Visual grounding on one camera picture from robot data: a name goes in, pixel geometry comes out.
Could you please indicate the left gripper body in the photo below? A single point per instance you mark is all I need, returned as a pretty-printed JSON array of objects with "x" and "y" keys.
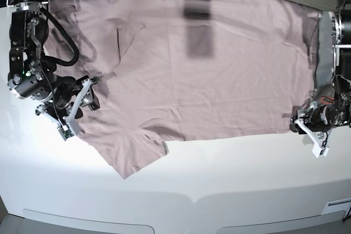
[{"x": 318, "y": 120}]

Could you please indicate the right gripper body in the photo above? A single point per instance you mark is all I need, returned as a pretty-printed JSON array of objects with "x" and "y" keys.
[{"x": 64, "y": 89}]

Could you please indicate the pink T-shirt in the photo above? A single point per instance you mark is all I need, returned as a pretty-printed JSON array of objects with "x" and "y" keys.
[{"x": 183, "y": 70}]

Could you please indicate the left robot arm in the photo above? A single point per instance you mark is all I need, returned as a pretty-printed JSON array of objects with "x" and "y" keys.
[{"x": 340, "y": 80}]

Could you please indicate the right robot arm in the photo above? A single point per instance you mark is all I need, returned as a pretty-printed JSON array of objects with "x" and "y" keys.
[{"x": 32, "y": 73}]

